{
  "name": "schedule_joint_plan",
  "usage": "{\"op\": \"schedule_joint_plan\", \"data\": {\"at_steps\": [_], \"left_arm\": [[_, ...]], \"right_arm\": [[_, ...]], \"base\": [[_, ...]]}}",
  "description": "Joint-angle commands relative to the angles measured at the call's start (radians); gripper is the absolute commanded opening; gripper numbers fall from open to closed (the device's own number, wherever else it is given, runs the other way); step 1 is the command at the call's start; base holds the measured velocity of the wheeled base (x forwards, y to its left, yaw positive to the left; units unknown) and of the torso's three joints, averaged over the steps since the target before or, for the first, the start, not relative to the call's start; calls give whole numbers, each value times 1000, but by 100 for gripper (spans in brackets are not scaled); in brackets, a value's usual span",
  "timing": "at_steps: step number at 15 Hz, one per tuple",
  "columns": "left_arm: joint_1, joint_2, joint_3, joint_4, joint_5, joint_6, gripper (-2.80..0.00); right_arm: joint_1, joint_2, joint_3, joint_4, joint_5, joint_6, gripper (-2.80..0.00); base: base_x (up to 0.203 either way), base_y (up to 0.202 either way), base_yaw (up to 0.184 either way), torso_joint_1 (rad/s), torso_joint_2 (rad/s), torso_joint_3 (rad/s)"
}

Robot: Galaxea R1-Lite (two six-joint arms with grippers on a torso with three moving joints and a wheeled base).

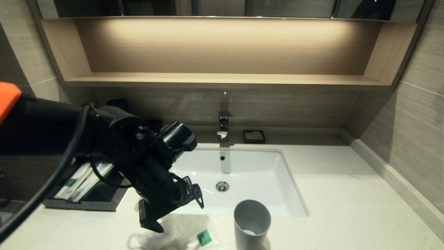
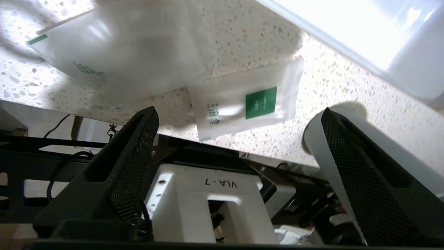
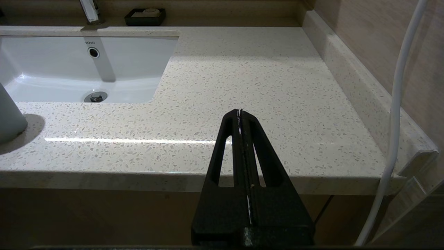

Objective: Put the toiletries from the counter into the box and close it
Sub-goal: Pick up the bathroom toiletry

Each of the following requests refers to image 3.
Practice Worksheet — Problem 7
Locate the chrome sink drain stopper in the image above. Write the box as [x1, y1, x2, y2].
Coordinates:
[84, 91, 108, 103]

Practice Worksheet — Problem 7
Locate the white cable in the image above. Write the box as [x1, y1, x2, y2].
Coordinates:
[355, 0, 429, 246]

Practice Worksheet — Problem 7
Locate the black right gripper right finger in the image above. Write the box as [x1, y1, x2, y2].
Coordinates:
[241, 109, 315, 247]

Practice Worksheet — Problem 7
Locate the wooden vanity cabinet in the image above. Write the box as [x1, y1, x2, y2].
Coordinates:
[0, 187, 392, 247]

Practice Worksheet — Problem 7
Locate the grey cup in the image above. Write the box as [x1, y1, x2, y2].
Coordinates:
[0, 83, 28, 144]

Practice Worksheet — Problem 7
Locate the white ceramic sink basin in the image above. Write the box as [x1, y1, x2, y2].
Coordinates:
[0, 35, 180, 103]

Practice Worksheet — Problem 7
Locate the black soap dish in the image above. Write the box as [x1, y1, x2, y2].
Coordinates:
[125, 8, 166, 26]

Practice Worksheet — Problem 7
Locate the round beige soap bar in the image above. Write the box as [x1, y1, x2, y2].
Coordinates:
[133, 9, 161, 18]

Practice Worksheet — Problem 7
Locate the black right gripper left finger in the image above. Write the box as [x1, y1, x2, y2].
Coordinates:
[191, 110, 251, 247]

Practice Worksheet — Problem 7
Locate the chrome faucet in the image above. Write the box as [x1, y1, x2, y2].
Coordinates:
[79, 0, 105, 25]

